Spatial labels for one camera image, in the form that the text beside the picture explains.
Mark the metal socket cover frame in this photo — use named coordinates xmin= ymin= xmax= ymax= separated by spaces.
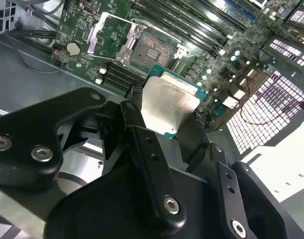
xmin=87 ymin=11 xmax=148 ymax=65

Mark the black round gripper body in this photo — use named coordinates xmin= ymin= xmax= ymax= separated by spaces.
xmin=46 ymin=161 xmax=227 ymax=239

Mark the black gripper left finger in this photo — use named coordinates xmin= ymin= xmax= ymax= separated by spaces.
xmin=0 ymin=83 xmax=188 ymax=235

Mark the silver topped CPU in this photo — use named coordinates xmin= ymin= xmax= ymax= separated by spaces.
xmin=141 ymin=64 xmax=208 ymax=139

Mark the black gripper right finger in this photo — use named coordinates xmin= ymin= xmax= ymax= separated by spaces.
xmin=178 ymin=112 xmax=304 ymax=239

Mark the thin wire locking lever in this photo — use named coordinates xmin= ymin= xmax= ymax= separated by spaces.
xmin=129 ymin=17 xmax=156 ymax=27

